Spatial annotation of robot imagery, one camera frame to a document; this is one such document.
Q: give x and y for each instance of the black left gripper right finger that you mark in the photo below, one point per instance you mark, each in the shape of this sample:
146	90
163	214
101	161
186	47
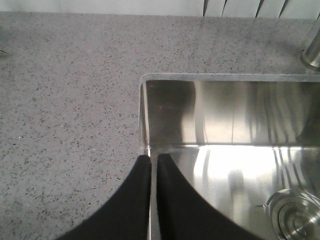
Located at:
184	214

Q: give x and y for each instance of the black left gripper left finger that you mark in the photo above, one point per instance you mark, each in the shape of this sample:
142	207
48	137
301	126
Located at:
125	216

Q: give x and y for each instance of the stainless steel sink basin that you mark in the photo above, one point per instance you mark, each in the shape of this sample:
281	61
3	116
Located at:
236	138

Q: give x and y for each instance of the round steel sink drain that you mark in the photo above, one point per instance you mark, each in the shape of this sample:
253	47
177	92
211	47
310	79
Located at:
294	214

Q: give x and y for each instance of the stainless steel faucet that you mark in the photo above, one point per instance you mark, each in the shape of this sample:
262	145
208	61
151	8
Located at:
311	56

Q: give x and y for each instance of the white pleated curtain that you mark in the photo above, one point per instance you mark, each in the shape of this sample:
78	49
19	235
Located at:
286	9

